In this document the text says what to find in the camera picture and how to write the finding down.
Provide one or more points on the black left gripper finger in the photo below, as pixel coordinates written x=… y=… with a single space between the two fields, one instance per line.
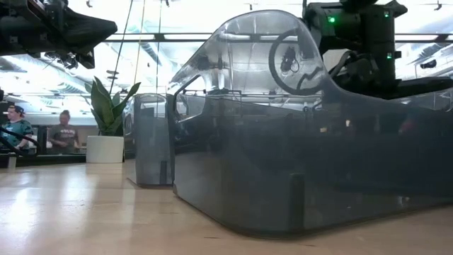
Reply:
x=92 y=30

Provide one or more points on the smoky transparent plastic bin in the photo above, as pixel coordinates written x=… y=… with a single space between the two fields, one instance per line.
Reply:
x=152 y=148
x=283 y=170

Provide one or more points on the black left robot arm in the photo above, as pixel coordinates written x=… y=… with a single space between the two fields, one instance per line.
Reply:
x=17 y=28

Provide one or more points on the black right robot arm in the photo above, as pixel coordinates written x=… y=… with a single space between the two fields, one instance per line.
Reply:
x=375 y=35

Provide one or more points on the green leafy plant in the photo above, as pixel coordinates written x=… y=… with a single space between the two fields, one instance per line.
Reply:
x=106 y=110

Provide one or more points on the person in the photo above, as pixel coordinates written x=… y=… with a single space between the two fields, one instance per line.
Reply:
x=64 y=136
x=16 y=129

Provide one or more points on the white round plant pot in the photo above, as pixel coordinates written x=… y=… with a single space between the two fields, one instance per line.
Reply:
x=104 y=149

